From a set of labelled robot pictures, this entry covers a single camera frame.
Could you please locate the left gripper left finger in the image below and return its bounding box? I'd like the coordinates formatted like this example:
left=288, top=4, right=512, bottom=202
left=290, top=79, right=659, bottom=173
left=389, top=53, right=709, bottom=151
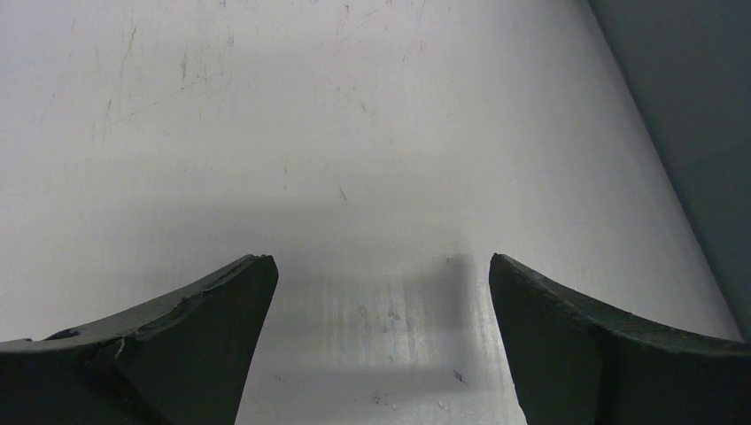
left=1, top=255, right=279, bottom=424

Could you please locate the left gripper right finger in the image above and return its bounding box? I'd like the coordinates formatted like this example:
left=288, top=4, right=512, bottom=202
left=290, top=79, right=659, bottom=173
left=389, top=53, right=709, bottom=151
left=489, top=254, right=750, bottom=424

